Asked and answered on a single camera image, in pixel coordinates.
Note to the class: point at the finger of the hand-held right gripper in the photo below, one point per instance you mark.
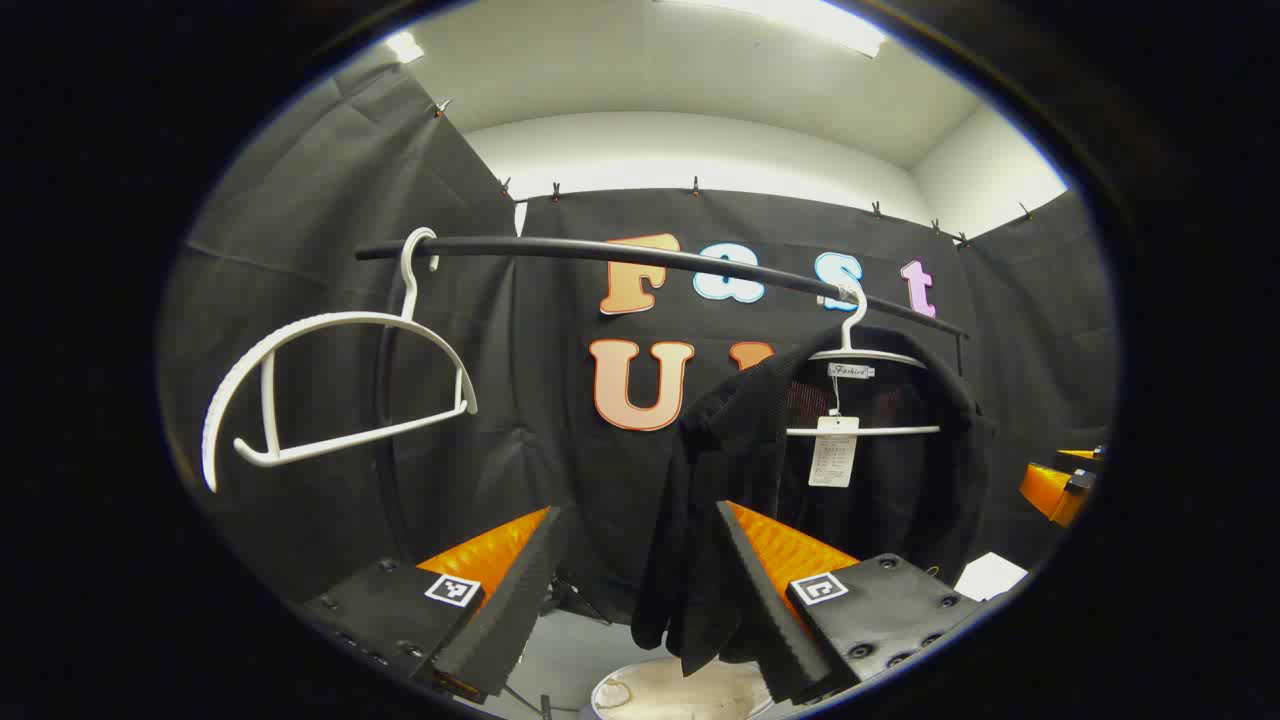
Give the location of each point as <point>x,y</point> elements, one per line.
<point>1045,490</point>
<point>1085,470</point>

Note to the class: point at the black backdrop cloth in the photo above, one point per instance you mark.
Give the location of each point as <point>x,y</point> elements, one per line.
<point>540,400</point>

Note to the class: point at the row of backdrop clips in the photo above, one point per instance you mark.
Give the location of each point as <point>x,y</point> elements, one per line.
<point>695,186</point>

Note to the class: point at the white paper hang tag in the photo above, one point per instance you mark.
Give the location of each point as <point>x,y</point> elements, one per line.
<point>833,455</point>

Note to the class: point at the black clothes rack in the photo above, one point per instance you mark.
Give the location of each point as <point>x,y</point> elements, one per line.
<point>520,243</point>

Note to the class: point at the white laundry hamper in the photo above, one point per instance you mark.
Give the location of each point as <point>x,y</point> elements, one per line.
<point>680,695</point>

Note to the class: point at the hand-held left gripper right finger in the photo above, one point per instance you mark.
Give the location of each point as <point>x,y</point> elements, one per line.
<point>765,620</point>

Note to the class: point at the long ceiling light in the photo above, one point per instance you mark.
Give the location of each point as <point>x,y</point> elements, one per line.
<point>405,46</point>

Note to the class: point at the black knit garment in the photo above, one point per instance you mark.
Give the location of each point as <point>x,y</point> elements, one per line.
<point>730,460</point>

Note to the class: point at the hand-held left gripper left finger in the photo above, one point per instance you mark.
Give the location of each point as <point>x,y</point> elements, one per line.
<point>510,610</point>

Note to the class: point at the white plastic hanger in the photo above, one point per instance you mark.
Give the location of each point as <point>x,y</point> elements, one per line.
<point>860,431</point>
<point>340,318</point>

